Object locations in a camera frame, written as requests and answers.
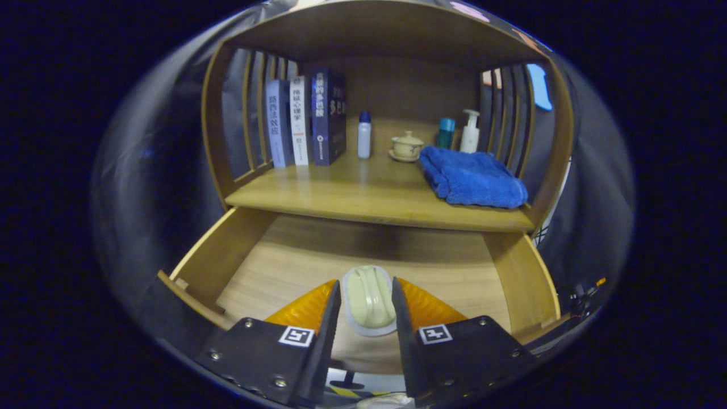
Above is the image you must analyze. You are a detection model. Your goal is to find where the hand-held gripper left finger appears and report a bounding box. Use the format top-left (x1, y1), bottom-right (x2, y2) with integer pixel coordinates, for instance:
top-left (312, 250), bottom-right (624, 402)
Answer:
top-left (193, 279), bottom-right (342, 407)

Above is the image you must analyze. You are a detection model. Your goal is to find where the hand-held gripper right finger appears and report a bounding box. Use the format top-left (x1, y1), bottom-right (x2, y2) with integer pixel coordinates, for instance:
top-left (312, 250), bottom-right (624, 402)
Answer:
top-left (391, 277), bottom-right (537, 407)

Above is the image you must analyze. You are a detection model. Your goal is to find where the wooden drawer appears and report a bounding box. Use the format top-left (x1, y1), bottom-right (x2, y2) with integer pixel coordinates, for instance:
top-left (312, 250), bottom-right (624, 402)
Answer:
top-left (158, 206), bottom-right (571, 393)

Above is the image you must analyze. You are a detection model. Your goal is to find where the wooden countertop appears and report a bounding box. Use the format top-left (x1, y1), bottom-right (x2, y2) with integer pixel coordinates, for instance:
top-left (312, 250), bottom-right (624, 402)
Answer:
top-left (224, 116), bottom-right (537, 232)

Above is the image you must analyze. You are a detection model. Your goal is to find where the wooden cabinet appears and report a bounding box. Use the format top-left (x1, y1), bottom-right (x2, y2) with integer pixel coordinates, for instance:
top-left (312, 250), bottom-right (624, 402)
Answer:
top-left (202, 0), bottom-right (574, 233)

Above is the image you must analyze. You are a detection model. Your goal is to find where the blue folded towel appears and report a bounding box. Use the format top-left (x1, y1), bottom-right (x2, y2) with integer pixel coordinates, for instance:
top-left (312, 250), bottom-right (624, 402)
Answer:
top-left (419, 145), bottom-right (529, 209)

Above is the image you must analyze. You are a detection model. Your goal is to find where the orange and black tool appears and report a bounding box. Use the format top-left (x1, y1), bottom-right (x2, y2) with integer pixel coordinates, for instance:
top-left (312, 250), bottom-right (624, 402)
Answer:
top-left (568, 277), bottom-right (608, 319)

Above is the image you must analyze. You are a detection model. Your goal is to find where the beige lidded teacup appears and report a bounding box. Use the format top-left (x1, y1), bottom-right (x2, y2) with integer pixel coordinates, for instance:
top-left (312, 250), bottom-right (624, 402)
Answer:
top-left (388, 131), bottom-right (424, 163)

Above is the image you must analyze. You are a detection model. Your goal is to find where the white bottle with blue cap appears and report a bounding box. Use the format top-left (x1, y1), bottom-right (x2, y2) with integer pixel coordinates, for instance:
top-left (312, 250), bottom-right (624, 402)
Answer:
top-left (357, 111), bottom-right (372, 159)

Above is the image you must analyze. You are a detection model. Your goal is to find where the teal bottle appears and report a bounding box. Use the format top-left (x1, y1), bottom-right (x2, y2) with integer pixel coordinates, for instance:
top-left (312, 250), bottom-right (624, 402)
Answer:
top-left (436, 118), bottom-right (456, 150)

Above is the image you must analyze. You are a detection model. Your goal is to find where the white pump bottle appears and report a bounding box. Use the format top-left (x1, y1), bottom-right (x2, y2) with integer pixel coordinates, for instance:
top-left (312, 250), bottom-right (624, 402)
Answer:
top-left (459, 109), bottom-right (481, 154)

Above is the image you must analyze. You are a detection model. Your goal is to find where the light blue book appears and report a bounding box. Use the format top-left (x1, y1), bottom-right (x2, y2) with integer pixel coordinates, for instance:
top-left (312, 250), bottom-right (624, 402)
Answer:
top-left (265, 80), bottom-right (295, 169)

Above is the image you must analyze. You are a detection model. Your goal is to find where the dark blue book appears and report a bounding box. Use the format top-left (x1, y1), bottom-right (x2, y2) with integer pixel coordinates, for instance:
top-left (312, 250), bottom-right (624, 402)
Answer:
top-left (311, 68), bottom-right (347, 166)

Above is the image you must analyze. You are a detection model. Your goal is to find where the white book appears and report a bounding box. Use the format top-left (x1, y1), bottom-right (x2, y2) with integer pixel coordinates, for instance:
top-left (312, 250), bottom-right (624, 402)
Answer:
top-left (290, 76), bottom-right (312, 166)

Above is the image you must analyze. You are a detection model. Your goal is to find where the black backdrop cloth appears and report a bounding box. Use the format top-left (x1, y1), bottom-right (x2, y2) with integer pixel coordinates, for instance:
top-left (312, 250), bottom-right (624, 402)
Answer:
top-left (91, 3), bottom-right (637, 364)

